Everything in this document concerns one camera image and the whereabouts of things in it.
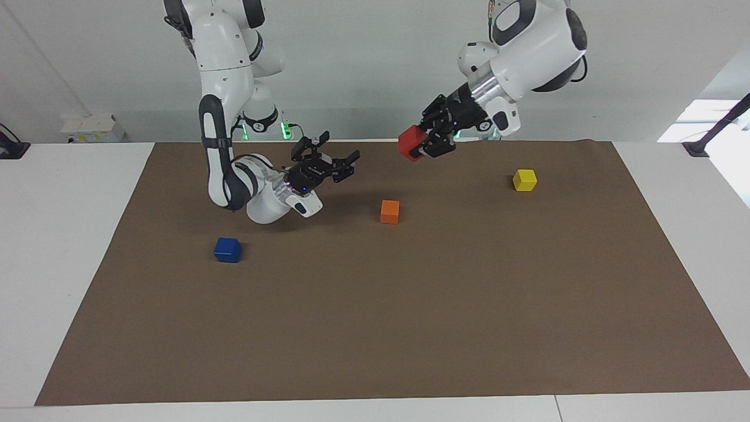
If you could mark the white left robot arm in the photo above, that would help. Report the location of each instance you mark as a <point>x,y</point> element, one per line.
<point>533,47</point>

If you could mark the small black table clamp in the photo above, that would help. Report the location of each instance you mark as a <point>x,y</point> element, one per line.
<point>12,149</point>

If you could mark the orange wooden block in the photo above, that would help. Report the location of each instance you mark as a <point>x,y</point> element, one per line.
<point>389,211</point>

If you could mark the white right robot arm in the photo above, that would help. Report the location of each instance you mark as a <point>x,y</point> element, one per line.
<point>225,70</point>

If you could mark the brown paper mat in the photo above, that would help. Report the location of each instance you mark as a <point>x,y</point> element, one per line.
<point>387,316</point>

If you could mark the blue wooden block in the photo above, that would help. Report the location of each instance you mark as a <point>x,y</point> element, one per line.
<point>228,250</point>

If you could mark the black clamp with slanted rod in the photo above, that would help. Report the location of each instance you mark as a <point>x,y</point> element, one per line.
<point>718,126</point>

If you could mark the yellow wooden block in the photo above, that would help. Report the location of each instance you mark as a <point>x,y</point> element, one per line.
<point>524,180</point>

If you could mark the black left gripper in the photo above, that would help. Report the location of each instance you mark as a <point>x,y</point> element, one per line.
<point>463,114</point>

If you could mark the white box with yellow label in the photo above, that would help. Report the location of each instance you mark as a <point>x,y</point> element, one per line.
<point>91,128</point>

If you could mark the red wooden block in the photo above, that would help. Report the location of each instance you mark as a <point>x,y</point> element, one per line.
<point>412,142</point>

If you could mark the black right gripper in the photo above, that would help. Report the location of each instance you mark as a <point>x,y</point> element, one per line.
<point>307,173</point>

